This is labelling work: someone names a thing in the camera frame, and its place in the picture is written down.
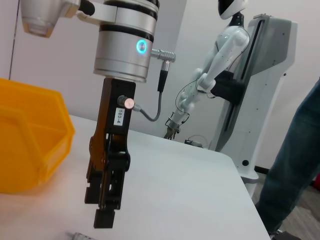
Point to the grey white robot stand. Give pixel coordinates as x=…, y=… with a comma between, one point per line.
x=265, y=100

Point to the person leg in jeans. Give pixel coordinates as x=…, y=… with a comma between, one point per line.
x=287, y=162

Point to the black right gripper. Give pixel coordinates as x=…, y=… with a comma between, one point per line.
x=115, y=120

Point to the white humanoid robot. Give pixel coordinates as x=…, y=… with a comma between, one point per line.
x=225, y=50

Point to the dark grey shoe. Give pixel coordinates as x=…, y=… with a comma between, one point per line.
x=282, y=235

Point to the grey white ballpoint pen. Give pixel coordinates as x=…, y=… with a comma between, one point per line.
x=80, y=236

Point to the silver vented camera box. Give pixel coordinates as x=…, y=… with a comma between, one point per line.
x=42, y=17

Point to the silver plug on right gripper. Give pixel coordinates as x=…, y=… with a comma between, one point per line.
x=126, y=102

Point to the yellow plastic bin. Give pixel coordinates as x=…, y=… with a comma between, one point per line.
x=30, y=135

